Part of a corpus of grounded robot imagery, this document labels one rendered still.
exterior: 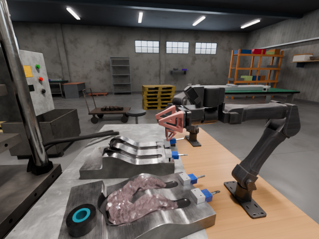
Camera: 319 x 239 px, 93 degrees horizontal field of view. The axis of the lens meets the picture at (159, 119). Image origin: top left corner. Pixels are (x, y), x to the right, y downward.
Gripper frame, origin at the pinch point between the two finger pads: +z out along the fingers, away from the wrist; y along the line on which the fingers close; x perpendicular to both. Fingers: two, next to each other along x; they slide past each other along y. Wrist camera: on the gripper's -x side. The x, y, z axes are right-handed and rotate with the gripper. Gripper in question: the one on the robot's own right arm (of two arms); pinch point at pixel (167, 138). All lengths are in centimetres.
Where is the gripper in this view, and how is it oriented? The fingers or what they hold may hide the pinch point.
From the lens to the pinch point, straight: 96.7
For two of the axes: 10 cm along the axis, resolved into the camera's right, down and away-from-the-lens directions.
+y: 0.6, 1.2, -9.9
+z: -3.2, 9.4, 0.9
